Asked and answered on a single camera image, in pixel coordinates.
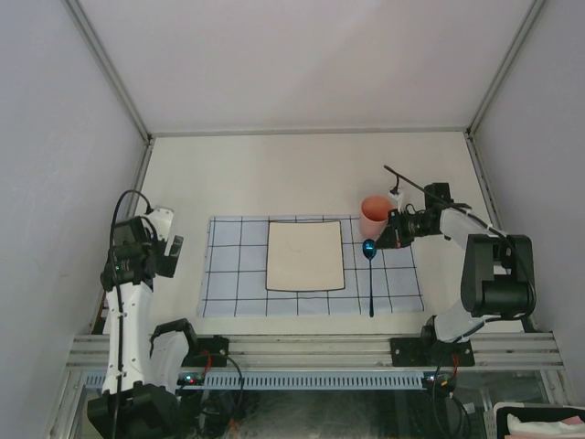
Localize white square plate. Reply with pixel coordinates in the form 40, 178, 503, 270
266, 220, 346, 293

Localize blue slotted cable duct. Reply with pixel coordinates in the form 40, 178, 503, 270
84, 370, 424, 391

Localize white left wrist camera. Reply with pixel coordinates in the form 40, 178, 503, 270
147, 206, 175, 241

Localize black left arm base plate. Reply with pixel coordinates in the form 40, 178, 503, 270
182, 336, 229, 368

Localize light blue checked placemat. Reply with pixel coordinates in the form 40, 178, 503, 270
198, 215, 424, 317

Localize pink plastic cup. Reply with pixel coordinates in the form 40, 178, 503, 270
359, 195, 393, 240

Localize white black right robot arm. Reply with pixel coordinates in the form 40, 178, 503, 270
376, 183, 537, 365

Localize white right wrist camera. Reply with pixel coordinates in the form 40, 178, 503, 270
388, 188, 406, 209

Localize aluminium front rail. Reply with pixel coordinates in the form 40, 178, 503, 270
66, 332, 566, 372

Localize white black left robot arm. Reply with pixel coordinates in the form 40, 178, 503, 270
87, 208, 200, 438

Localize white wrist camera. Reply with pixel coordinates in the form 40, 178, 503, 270
147, 206, 175, 241
388, 188, 406, 209

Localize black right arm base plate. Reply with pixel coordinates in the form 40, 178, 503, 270
389, 337, 475, 368

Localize white bin with cloths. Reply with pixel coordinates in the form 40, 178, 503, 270
494, 402, 584, 438

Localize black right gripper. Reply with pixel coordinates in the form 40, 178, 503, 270
373, 208, 437, 250

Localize blue metal spoon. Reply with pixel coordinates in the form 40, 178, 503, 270
362, 239, 377, 318

